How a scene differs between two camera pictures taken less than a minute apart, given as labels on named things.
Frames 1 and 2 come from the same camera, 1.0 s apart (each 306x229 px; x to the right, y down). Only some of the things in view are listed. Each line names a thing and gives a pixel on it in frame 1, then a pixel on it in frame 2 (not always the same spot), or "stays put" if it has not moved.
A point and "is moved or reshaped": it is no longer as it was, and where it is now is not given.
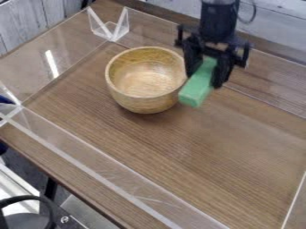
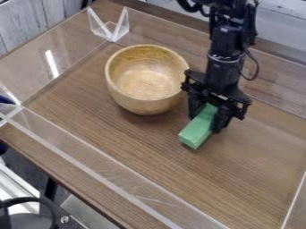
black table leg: (51, 189) stays put
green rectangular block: (196, 88) is moved or reshaped
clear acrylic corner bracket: (110, 30) stays put
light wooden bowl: (144, 77) stays put
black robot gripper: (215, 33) -> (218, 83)
